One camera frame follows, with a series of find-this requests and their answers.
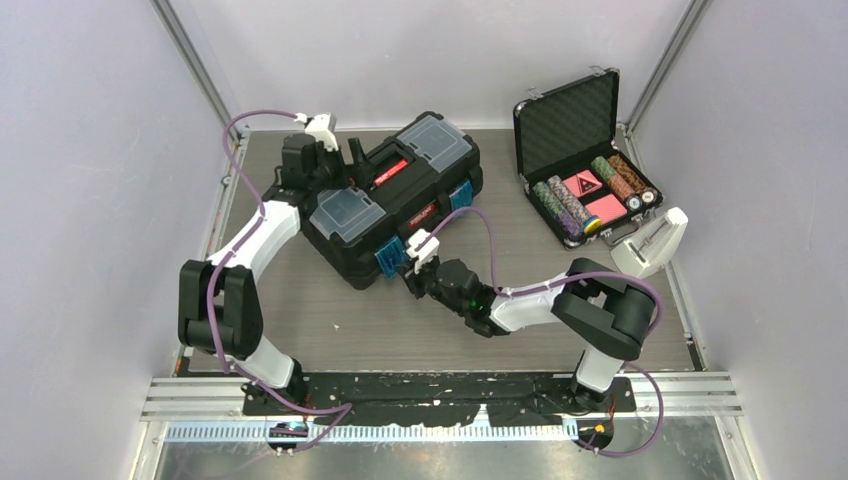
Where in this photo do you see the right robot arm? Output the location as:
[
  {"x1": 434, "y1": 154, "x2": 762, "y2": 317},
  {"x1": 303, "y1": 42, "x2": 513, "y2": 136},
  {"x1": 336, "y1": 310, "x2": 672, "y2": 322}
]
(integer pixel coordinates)
[{"x1": 396, "y1": 258, "x2": 664, "y2": 411}]

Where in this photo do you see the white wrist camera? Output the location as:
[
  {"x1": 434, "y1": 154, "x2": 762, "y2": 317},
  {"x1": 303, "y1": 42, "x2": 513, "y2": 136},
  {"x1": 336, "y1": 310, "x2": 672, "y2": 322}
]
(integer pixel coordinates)
[
  {"x1": 406, "y1": 229, "x2": 440, "y2": 274},
  {"x1": 294, "y1": 113, "x2": 339, "y2": 152}
]

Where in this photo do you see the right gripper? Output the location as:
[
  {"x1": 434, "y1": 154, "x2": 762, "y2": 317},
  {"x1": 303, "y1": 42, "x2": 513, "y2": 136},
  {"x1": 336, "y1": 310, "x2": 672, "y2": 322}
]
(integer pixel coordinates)
[{"x1": 397, "y1": 251, "x2": 469, "y2": 315}]

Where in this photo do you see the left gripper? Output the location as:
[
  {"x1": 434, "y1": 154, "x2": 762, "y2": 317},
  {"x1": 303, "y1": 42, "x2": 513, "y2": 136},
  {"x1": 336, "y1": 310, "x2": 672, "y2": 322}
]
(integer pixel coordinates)
[{"x1": 313, "y1": 145, "x2": 380, "y2": 198}]

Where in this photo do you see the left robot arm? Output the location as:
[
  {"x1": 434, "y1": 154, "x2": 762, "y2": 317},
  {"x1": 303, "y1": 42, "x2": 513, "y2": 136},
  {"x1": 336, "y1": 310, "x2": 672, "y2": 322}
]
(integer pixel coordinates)
[{"x1": 177, "y1": 133, "x2": 369, "y2": 414}]

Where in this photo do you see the black poker chip case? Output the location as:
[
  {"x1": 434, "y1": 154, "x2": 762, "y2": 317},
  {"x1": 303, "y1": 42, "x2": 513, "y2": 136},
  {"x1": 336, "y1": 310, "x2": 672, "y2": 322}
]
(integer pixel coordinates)
[{"x1": 512, "y1": 68, "x2": 663, "y2": 249}]

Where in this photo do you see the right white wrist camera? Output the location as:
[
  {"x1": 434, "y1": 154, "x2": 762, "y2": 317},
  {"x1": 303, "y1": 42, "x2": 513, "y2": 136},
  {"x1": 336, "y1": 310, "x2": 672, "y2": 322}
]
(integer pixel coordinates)
[{"x1": 406, "y1": 229, "x2": 440, "y2": 274}]

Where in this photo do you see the black plastic toolbox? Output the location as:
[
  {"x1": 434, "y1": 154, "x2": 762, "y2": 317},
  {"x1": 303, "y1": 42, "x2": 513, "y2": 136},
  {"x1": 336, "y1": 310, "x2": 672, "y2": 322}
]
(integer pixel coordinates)
[{"x1": 301, "y1": 111, "x2": 483, "y2": 290}]

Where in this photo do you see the white stand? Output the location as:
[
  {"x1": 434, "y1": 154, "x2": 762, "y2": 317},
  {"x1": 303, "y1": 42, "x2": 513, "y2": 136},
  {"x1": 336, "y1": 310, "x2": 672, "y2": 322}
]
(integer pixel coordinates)
[{"x1": 611, "y1": 207, "x2": 688, "y2": 279}]

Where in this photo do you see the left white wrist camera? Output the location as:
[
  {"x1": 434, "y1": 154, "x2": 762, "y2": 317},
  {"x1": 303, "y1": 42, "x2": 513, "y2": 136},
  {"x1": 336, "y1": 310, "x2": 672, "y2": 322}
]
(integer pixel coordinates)
[{"x1": 294, "y1": 113, "x2": 339, "y2": 152}]

